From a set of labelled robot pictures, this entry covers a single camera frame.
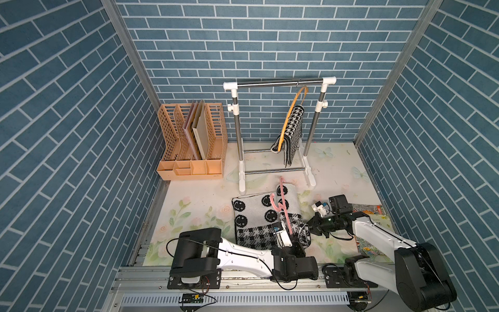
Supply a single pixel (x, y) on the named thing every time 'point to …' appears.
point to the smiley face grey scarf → (254, 215)
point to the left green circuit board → (193, 298)
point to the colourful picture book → (379, 216)
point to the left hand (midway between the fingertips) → (303, 244)
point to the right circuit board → (358, 300)
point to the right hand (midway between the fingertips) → (303, 228)
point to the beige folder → (200, 129)
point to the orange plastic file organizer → (193, 149)
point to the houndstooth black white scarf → (292, 136)
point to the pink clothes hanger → (284, 204)
